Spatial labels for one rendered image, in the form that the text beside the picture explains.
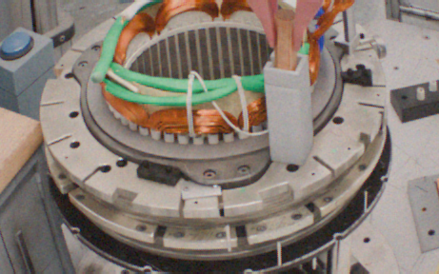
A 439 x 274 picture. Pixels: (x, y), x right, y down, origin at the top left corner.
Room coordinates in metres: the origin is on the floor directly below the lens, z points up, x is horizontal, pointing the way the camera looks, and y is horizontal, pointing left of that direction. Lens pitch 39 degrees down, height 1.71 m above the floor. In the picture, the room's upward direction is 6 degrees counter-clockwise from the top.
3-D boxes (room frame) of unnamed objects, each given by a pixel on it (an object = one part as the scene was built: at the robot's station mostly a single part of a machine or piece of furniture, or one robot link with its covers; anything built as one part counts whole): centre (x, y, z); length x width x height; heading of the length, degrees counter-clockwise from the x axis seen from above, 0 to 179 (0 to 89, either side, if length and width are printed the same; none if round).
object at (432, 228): (0.94, -0.27, 0.79); 0.12 x 0.09 x 0.02; 2
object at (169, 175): (0.72, 0.05, 1.10); 0.03 x 0.01 x 0.01; 62
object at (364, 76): (0.82, -0.13, 1.10); 0.03 x 0.02 x 0.01; 82
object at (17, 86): (1.04, 0.22, 0.91); 0.07 x 0.07 x 0.25; 47
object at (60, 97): (0.84, 0.00, 1.09); 0.32 x 0.32 x 0.01
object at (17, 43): (1.04, 0.22, 1.04); 0.04 x 0.04 x 0.01
